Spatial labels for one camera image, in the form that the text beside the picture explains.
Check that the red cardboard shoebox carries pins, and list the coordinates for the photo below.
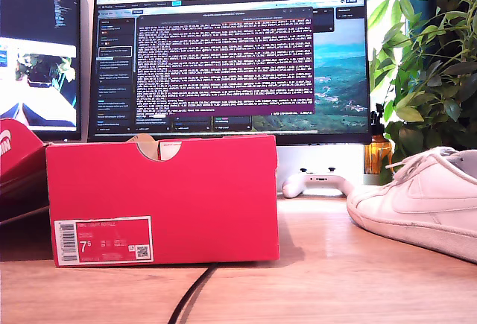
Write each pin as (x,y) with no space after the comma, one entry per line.
(186,197)

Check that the white leather sneaker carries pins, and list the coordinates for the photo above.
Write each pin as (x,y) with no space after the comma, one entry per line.
(410,205)

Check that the red shoebox lid white logo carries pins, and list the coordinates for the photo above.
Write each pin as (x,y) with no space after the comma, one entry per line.
(18,152)

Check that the white game controller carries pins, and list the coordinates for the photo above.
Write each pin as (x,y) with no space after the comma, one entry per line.
(316,183)

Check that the large black computer monitor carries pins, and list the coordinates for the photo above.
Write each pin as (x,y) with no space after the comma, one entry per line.
(223,59)

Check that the brown cardboard insert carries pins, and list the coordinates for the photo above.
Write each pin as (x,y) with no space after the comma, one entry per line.
(147,147)

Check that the pale green plant pot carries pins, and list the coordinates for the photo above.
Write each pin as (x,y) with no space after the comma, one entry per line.
(372,179)

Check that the amber pump bottle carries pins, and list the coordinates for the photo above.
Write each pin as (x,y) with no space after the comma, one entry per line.
(378,152)

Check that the green leafy houseplant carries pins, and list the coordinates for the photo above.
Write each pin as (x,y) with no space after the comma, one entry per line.
(428,89)

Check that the small black computer monitor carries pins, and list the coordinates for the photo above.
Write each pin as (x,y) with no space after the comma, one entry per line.
(37,22)

